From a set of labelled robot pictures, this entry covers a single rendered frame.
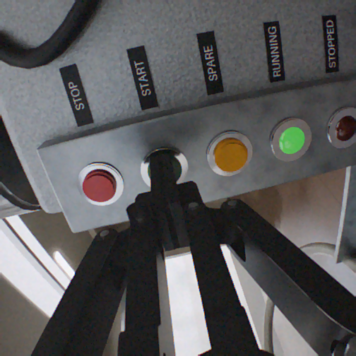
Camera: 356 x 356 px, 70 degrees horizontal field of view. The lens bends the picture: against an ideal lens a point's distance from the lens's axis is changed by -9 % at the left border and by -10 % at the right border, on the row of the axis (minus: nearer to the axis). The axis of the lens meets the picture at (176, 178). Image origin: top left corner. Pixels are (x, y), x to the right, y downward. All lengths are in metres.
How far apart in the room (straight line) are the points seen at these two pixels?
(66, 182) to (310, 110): 0.20
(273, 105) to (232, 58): 0.05
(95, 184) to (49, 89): 0.08
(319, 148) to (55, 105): 0.21
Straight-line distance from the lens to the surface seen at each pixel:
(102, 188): 0.21
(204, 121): 0.21
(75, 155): 0.22
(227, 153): 0.21
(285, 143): 0.23
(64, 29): 0.20
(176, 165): 0.21
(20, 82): 0.23
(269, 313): 0.94
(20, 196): 0.31
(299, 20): 0.24
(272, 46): 0.23
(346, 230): 0.61
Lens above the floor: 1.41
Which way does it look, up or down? level
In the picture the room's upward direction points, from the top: 103 degrees counter-clockwise
